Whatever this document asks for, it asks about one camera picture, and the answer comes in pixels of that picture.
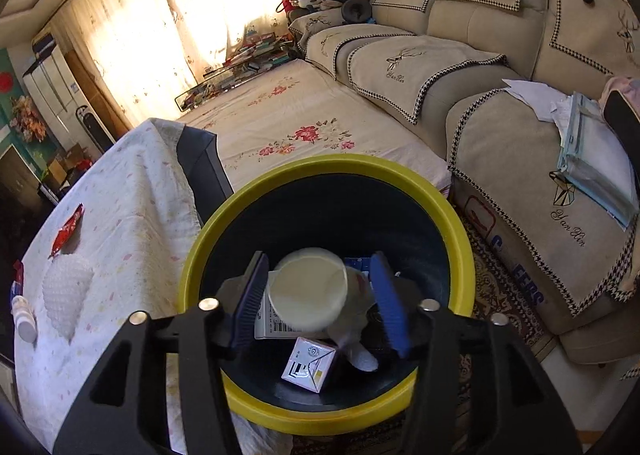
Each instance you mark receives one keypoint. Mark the black tower fan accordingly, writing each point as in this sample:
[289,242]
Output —
[95,130]

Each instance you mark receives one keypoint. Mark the red box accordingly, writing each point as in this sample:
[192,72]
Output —
[84,165]

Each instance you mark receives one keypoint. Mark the brown cardboard box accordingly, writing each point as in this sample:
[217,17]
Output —
[62,171]

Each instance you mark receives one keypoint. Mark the pile of books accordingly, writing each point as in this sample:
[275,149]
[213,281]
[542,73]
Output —
[255,57]

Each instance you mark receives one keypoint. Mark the dark grey table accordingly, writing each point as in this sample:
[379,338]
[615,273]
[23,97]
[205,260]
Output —
[205,170]

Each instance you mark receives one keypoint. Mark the floral bedsheet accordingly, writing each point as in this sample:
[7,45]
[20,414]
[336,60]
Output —
[300,105]

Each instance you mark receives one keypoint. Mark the cream plastic cup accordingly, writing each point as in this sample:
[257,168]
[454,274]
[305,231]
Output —
[305,290]

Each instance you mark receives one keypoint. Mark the white loose papers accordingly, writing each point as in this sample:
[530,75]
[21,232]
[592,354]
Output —
[530,95]

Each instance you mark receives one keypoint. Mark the white green floral box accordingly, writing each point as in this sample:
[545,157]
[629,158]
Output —
[270,327]

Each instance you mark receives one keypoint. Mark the yellow round trash bin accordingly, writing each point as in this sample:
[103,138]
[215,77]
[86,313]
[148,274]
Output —
[320,167]

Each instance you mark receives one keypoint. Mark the red round wall ornament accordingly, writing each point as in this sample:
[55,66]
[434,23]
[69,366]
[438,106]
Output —
[5,83]

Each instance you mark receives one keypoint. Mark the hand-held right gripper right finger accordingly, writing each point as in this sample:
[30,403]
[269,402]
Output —
[390,305]

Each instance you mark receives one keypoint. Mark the pink and black bag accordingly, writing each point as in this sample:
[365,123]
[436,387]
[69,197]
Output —
[622,105]

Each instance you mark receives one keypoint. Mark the glass low table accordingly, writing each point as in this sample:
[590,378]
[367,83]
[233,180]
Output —
[200,90]

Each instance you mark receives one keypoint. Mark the brown patterned rug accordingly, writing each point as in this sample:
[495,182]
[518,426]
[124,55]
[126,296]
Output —
[500,330]

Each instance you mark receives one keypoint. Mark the red snack wrapper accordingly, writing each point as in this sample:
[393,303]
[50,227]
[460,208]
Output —
[65,232]

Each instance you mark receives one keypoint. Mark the blue packet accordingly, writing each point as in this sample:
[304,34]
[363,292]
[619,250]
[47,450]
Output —
[357,265]

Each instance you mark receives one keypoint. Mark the cream embroidered curtain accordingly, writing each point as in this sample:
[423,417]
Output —
[150,10]

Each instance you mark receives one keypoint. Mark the dark grey neck pillow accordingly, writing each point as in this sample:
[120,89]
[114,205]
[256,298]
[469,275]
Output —
[355,9]

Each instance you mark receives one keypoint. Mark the red packet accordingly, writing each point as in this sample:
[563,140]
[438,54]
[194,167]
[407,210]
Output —
[17,277]

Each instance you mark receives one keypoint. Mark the white dotted tablecloth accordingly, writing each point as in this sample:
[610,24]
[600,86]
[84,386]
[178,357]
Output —
[125,215]

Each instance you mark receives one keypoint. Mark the small white purple carton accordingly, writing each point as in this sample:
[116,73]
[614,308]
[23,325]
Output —
[307,365]

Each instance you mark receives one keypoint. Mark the small white bottle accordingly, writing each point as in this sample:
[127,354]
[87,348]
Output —
[24,320]

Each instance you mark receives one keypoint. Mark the light blue folder stack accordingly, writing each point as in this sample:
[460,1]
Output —
[595,160]

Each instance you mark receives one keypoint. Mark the artificial flower bunch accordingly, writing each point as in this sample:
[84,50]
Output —
[27,117]

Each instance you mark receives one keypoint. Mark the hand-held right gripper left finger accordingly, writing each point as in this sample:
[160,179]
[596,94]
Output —
[252,295]

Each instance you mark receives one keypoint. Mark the large black television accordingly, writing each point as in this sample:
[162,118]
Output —
[17,180]

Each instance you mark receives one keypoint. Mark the beige sofa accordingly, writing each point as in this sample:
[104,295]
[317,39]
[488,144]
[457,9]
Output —
[480,25]

